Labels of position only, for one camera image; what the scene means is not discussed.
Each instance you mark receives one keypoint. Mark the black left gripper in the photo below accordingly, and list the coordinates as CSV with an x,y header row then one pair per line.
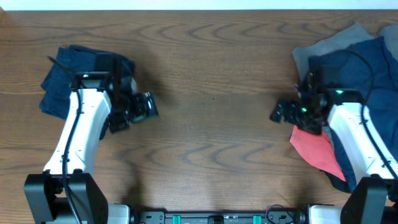
x,y
137,109

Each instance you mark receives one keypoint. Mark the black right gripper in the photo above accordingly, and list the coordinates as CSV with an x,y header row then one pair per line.
x,y
291,105

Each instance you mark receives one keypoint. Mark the dark navy blue shorts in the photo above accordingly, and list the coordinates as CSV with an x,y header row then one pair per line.
x,y
56,101

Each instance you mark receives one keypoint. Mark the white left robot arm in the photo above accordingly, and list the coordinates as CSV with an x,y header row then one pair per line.
x,y
66,192

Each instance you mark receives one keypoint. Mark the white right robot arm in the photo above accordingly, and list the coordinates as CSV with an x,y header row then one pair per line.
x,y
346,114

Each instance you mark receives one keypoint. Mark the red garment on pile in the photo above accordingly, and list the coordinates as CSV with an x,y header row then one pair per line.
x,y
317,151

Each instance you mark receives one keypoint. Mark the navy blue garment on pile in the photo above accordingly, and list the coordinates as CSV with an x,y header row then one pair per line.
x,y
370,68

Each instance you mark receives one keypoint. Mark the black garment under pile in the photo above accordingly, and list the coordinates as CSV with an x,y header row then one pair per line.
x,y
337,183

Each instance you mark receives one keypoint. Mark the grey garment on pile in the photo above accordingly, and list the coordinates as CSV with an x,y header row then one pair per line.
x,y
349,36

